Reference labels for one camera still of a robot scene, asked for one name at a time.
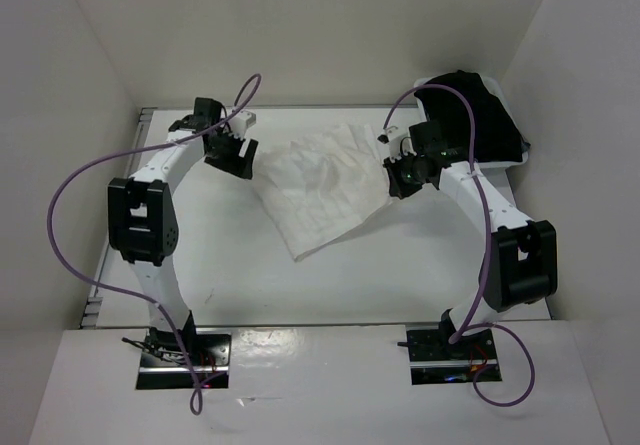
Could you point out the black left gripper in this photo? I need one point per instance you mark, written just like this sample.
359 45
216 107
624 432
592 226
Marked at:
236 164

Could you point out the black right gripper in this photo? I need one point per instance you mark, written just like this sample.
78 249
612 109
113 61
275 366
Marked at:
398 187

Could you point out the white skirt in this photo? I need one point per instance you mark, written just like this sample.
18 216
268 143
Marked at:
322 186

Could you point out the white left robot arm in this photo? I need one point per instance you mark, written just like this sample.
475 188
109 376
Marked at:
142 222

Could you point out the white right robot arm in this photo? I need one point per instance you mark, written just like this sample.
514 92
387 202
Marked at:
519 265

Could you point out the black folded skirt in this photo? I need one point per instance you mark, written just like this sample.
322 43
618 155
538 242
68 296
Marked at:
475 115

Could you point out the white plastic tray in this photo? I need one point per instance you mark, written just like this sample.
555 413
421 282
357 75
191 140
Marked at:
505 165

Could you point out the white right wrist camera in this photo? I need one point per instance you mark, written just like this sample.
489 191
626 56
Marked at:
398 140

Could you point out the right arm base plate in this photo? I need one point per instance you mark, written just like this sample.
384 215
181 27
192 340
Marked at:
432 360

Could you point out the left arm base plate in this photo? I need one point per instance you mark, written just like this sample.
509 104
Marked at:
165 369

